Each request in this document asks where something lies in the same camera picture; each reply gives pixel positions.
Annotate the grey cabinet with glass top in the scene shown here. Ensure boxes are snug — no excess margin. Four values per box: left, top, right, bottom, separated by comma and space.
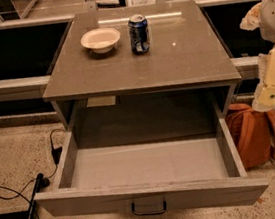
32, 0, 248, 141

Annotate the black power cable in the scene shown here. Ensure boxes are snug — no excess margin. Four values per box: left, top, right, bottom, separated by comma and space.
0, 127, 75, 219

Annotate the black power adapter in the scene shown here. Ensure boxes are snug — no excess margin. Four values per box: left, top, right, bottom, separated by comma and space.
51, 147, 62, 165

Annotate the black drawer handle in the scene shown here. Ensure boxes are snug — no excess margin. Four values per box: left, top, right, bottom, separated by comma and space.
131, 201, 167, 216

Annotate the white paper bowl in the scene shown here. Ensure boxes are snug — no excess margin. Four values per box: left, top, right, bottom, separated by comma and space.
80, 27, 121, 54

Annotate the black pole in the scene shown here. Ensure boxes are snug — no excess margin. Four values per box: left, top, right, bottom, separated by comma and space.
5, 172, 51, 219

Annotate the open grey top drawer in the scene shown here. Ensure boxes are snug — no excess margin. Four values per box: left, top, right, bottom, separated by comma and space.
23, 80, 272, 219

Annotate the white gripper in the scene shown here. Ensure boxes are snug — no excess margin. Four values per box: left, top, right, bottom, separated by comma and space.
252, 45, 275, 112

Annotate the blue pepsi can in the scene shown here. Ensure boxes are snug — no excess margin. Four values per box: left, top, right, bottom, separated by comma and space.
128, 14, 150, 55

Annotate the orange backpack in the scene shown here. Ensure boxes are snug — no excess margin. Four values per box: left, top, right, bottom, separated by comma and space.
225, 103, 275, 169

